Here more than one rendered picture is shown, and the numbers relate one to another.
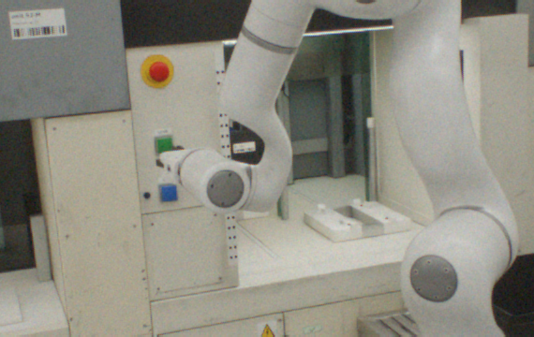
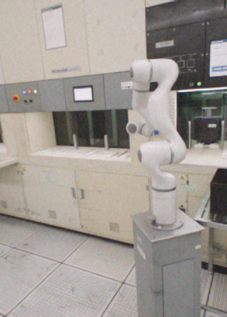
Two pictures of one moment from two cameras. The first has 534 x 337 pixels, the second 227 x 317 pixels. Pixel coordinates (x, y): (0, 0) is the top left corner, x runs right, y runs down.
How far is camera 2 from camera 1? 1.01 m
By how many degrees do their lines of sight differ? 45
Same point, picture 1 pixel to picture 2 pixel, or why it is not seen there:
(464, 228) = (151, 143)
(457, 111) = (158, 110)
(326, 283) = (202, 168)
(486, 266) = (151, 155)
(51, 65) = (129, 95)
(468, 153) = (161, 122)
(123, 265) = not seen: hidden behind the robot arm
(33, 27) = (126, 86)
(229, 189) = (132, 128)
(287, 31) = (138, 86)
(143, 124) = not seen: hidden behind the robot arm
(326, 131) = not seen: outside the picture
